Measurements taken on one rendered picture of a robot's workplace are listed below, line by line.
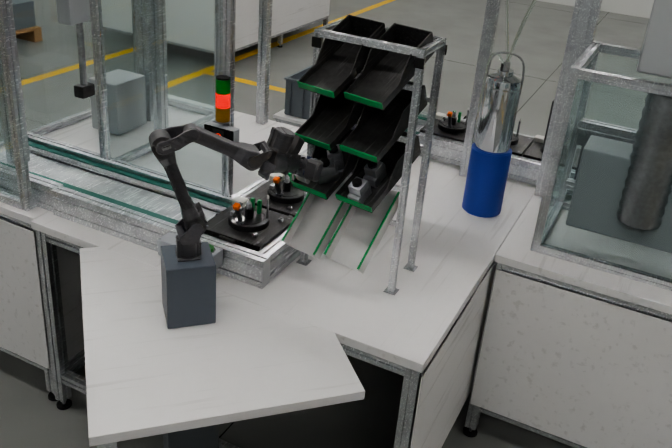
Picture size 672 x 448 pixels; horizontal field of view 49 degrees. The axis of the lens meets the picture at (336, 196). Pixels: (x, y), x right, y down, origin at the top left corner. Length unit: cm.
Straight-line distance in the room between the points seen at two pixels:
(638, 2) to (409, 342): 1069
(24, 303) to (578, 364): 211
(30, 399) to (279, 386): 159
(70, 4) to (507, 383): 223
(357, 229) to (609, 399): 118
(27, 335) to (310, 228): 137
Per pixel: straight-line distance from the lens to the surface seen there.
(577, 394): 298
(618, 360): 286
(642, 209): 268
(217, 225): 253
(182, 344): 218
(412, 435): 235
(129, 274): 250
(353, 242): 232
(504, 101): 283
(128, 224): 264
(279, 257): 245
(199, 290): 218
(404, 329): 228
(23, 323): 323
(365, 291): 243
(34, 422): 330
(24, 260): 303
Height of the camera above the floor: 218
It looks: 26 degrees down
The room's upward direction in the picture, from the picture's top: 5 degrees clockwise
